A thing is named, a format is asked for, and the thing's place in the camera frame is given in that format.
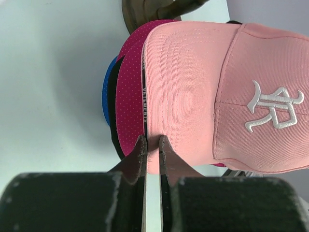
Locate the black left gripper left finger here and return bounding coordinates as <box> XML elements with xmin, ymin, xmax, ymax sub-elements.
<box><xmin>0</xmin><ymin>136</ymin><xmax>147</xmax><ymax>232</ymax></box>

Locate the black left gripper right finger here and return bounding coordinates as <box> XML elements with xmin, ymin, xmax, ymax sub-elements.
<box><xmin>159</xmin><ymin>136</ymin><xmax>309</xmax><ymax>232</ymax></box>

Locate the black baseball cap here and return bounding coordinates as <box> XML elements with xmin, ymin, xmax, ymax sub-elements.
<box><xmin>107</xmin><ymin>57</ymin><xmax>125</xmax><ymax>160</ymax></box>

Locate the blue baseball cap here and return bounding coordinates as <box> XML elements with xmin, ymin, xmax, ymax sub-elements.
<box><xmin>101</xmin><ymin>57</ymin><xmax>117</xmax><ymax>126</ymax></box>

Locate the light pink cap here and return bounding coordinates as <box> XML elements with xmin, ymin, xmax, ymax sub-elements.
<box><xmin>142</xmin><ymin>22</ymin><xmax>309</xmax><ymax>174</ymax></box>

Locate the magenta hat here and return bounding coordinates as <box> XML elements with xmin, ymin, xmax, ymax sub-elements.
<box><xmin>116</xmin><ymin>19</ymin><xmax>176</xmax><ymax>61</ymax></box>

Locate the white plastic basket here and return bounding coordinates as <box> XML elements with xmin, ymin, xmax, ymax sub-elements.
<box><xmin>223</xmin><ymin>169</ymin><xmax>264</xmax><ymax>178</ymax></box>

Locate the beige mannequin head stand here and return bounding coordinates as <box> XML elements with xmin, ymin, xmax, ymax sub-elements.
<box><xmin>122</xmin><ymin>0</ymin><xmax>208</xmax><ymax>34</ymax></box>

